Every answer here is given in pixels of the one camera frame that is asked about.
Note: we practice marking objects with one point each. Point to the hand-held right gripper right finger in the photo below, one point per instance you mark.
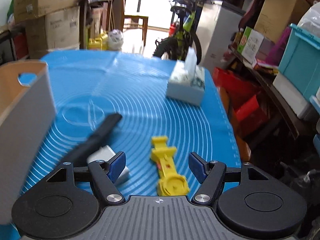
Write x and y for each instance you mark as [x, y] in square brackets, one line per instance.
[197, 166]

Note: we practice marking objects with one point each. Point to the wooden side table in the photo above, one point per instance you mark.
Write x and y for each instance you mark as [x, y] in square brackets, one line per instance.
[97, 7]

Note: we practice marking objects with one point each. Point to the white charger plug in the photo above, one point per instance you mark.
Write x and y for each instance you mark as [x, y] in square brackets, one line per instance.
[101, 155]

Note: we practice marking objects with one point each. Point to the blue silicone mat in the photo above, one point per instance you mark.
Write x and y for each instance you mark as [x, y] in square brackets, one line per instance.
[140, 92]

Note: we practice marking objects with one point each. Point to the green white carton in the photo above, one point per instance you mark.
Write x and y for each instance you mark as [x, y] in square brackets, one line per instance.
[250, 43]

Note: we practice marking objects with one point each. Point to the wooden chair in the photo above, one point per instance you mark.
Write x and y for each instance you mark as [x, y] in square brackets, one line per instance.
[136, 21]

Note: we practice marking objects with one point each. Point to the white tissue box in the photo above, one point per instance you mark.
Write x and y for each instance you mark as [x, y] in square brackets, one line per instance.
[186, 87]

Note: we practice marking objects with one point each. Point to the white foam box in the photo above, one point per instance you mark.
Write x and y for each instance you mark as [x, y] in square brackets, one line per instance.
[290, 95]

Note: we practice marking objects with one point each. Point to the red bucket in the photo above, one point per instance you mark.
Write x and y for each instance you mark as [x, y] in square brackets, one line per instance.
[172, 29]

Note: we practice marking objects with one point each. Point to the large pale cardboard box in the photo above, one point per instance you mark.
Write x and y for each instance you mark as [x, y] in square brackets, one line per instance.
[57, 30]

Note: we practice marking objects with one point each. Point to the yellow plastic tool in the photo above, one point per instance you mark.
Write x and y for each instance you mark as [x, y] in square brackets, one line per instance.
[166, 165]

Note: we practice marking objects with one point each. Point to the black shelf cart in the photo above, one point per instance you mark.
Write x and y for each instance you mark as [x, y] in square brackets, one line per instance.
[13, 45]

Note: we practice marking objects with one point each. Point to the small white plastic bag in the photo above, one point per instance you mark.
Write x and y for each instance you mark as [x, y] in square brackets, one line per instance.
[115, 38]

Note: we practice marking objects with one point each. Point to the black plastic bag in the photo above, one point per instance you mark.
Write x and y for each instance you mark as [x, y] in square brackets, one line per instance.
[302, 182]

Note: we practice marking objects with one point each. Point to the teal plastic storage bin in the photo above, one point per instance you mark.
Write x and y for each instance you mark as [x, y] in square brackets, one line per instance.
[302, 65]

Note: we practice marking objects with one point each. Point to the yellow plastic jug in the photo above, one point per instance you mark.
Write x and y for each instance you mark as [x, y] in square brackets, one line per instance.
[104, 38]
[95, 43]

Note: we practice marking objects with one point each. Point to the green black bicycle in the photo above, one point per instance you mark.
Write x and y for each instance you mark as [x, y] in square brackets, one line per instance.
[183, 32]

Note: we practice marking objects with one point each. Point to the pink plastic item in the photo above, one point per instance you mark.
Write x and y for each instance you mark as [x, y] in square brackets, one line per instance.
[278, 45]

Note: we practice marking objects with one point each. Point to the red bags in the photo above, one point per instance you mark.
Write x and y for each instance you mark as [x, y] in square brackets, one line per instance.
[240, 97]

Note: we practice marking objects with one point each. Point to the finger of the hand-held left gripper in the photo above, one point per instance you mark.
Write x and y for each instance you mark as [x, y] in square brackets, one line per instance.
[100, 135]

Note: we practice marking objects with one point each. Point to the beige plastic storage bin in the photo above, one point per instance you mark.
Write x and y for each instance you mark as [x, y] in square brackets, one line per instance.
[25, 130]

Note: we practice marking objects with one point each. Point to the wooden bench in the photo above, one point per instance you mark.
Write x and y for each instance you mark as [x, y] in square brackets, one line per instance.
[272, 92]

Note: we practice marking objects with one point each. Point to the white chest freezer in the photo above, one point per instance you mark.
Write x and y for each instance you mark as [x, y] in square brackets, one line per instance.
[220, 35]

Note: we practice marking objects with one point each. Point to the tall brown cardboard box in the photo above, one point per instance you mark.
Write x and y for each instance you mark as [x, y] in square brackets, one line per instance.
[280, 15]

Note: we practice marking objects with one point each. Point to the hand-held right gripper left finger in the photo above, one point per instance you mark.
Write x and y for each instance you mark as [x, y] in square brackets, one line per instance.
[116, 166]

